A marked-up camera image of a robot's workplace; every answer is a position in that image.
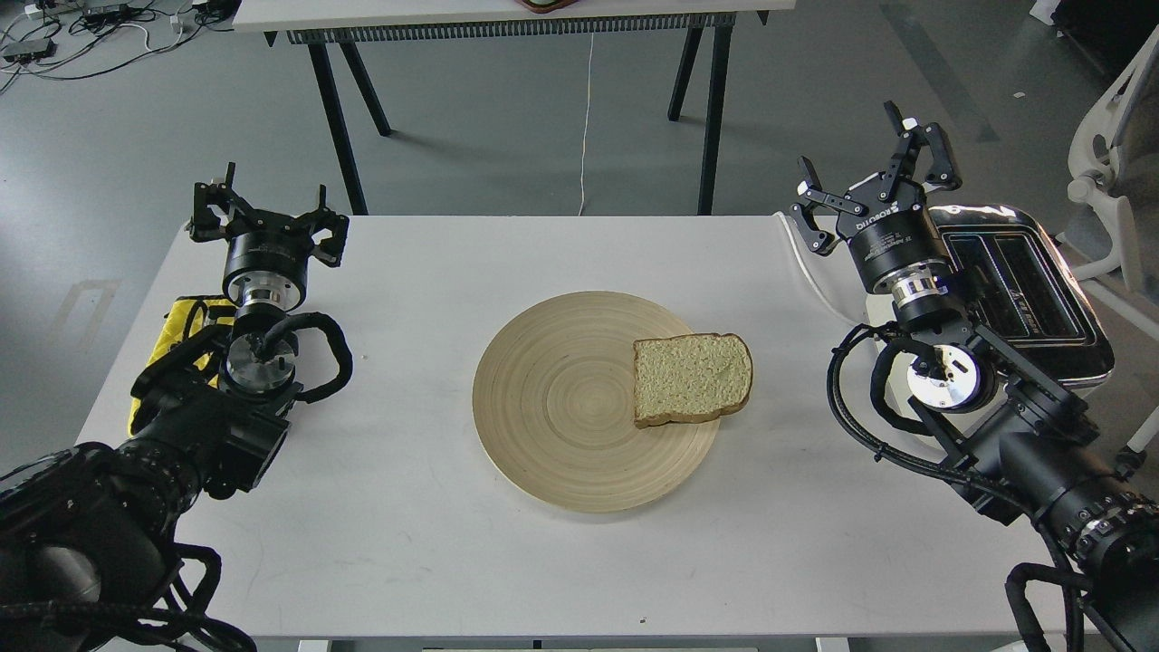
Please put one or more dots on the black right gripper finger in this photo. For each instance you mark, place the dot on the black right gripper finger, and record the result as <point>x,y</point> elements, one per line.
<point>849,209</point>
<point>913,139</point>

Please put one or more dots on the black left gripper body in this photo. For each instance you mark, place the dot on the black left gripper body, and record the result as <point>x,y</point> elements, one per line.
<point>267,257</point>

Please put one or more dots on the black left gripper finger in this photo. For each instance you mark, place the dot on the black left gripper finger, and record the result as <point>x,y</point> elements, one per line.
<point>326,231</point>
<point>212,208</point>

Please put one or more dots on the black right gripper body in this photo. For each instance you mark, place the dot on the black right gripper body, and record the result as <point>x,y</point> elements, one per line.
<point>893,235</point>

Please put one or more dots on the slice of bread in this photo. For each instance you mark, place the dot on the slice of bread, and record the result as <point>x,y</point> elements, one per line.
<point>690,379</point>

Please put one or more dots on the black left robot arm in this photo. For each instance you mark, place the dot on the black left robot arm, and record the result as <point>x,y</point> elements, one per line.
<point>90,549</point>

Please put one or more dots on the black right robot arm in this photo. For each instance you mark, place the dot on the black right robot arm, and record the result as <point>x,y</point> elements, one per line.
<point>1027,455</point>

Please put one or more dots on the white chrome toaster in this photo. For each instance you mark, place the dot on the white chrome toaster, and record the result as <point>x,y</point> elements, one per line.
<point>1008,276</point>

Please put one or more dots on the yellow cloth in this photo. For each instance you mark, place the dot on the yellow cloth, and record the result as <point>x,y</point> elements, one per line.
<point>187,316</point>

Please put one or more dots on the white office chair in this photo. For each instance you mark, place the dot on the white office chair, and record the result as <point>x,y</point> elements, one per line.
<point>1096,162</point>

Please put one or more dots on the white background table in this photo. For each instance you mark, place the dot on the white background table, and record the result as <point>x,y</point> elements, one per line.
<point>319,24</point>

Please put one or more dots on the round bamboo plate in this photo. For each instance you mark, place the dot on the round bamboo plate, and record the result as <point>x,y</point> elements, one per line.
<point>553,405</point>

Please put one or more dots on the brown object on background table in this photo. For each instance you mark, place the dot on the brown object on background table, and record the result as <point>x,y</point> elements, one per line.
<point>544,6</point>

